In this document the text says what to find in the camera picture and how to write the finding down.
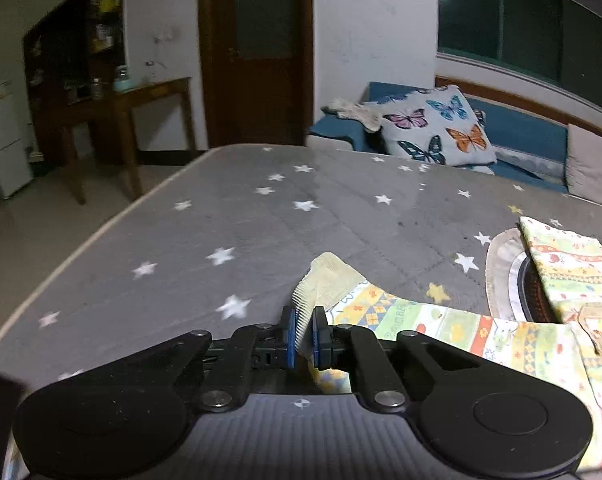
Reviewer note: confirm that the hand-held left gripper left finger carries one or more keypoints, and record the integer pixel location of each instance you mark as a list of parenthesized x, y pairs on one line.
[(291, 342)]

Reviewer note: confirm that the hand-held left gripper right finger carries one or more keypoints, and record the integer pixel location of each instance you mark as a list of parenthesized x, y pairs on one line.
[(321, 345)]

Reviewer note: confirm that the patterned yellow children's top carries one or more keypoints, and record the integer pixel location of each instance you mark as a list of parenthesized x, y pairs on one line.
[(431, 320)]

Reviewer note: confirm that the grey star-print blanket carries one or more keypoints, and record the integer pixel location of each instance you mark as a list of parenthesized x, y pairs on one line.
[(231, 220)]

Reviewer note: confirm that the cream cloth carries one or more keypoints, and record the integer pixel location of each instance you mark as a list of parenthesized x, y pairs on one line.
[(351, 110)]

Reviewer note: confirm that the butterfly-print pillow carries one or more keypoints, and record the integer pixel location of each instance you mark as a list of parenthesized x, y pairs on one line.
[(431, 125)]

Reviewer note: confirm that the folded patterned yellow pants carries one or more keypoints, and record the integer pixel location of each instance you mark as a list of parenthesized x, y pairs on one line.
[(566, 265)]

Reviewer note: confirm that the dark wooden door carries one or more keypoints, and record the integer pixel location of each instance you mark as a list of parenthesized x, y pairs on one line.
[(256, 85)]

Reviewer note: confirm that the wooden side table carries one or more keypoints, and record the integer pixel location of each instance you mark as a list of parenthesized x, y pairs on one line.
[(146, 91)]

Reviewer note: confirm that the blue sofa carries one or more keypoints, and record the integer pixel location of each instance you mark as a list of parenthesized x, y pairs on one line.
[(521, 130)]

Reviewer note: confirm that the teal jar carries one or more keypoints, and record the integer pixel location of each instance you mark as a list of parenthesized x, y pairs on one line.
[(122, 80)]

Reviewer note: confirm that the clear bottle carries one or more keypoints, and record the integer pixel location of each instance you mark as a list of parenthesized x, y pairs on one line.
[(97, 90)]

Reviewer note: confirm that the grey cushion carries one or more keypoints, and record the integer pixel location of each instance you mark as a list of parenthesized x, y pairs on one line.
[(593, 165)]

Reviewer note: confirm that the white refrigerator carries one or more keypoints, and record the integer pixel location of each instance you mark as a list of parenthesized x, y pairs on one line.
[(1, 135)]

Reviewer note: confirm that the dark wooden cabinet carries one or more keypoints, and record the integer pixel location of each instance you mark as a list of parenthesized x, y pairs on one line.
[(46, 60)]

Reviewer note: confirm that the dark window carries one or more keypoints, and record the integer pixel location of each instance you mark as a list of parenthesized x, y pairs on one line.
[(531, 25)]

